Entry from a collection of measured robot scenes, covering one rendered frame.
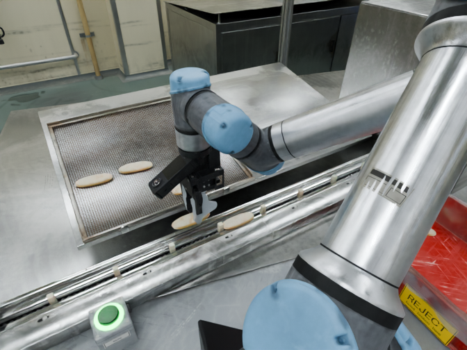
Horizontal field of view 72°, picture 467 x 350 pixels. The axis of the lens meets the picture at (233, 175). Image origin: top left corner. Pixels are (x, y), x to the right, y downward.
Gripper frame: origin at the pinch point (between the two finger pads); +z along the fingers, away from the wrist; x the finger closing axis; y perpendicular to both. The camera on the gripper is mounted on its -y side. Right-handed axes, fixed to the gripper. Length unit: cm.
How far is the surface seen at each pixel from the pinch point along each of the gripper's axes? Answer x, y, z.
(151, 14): 341, 104, 22
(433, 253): -34, 53, 12
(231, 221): 0.0, 11.1, 7.9
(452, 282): -41, 49, 12
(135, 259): 1.7, -15.3, 9.0
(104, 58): 371, 47, 72
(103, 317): -13.2, -25.1, 3.5
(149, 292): -9.0, -15.3, 8.9
